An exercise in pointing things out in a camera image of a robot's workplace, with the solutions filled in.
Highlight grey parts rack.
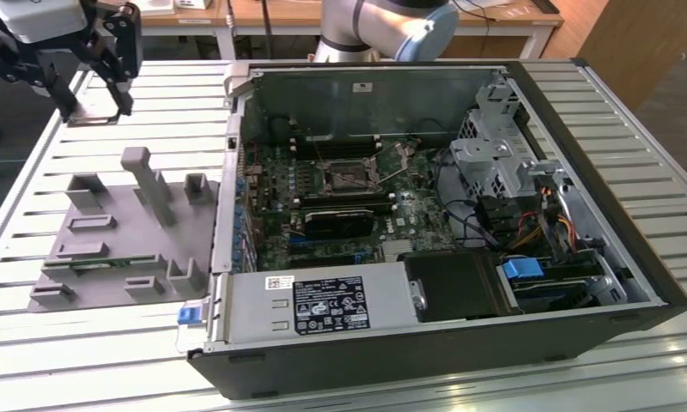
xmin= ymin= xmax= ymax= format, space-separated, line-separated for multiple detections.
xmin=26 ymin=147 xmax=223 ymax=312

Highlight silver power supply with label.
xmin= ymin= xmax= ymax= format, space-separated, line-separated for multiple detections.
xmin=204 ymin=269 xmax=423 ymax=345

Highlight green motherboard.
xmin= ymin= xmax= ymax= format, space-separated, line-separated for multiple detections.
xmin=240 ymin=140 xmax=458 ymax=272

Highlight silver metal drive cage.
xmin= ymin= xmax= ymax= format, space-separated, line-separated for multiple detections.
xmin=448 ymin=80 xmax=575 ymax=199

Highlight wooden desk white frame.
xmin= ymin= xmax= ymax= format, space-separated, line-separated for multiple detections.
xmin=140 ymin=0 xmax=563 ymax=60

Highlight orange yellow wire bundle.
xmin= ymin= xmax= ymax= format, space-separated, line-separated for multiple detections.
xmin=507 ymin=209 xmax=581 ymax=255

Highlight white camera box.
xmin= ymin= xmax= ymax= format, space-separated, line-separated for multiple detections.
xmin=0 ymin=0 xmax=88 ymax=45

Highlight blue disk carrier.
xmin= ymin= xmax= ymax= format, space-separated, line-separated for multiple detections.
xmin=499 ymin=256 xmax=546 ymax=283

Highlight green RAM stick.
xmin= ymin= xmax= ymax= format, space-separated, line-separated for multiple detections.
xmin=71 ymin=256 xmax=157 ymax=272

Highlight metal socket cover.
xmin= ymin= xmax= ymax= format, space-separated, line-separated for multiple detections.
xmin=366 ymin=143 xmax=420 ymax=173

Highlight thin metal locking lever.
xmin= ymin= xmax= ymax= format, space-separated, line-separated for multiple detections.
xmin=376 ymin=164 xmax=415 ymax=185

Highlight blue case latch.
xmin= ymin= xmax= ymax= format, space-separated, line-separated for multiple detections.
xmin=176 ymin=301 xmax=207 ymax=328

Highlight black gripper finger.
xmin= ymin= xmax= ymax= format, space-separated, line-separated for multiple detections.
xmin=0 ymin=24 xmax=80 ymax=124
xmin=79 ymin=1 xmax=145 ymax=117

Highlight black open PC case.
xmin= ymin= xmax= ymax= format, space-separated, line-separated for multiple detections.
xmin=185 ymin=58 xmax=687 ymax=401

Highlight black graphics card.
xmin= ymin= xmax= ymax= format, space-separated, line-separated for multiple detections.
xmin=303 ymin=209 xmax=375 ymax=240

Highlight black hanging cables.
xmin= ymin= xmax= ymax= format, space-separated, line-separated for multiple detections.
xmin=223 ymin=0 xmax=276 ymax=58

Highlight silver chipset heatsink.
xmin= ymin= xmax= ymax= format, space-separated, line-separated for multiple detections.
xmin=380 ymin=239 xmax=416 ymax=260

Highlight black RAM slot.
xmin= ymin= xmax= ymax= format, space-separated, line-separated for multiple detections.
xmin=303 ymin=193 xmax=392 ymax=206
xmin=299 ymin=201 xmax=392 ymax=214

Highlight brown wooden cabinet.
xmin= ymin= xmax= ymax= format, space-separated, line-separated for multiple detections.
xmin=540 ymin=0 xmax=687 ymax=113

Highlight silver square CPU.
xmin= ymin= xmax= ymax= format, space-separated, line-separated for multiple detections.
xmin=67 ymin=112 xmax=120 ymax=127

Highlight CPU socket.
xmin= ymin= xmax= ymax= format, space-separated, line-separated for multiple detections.
xmin=319 ymin=160 xmax=380 ymax=195

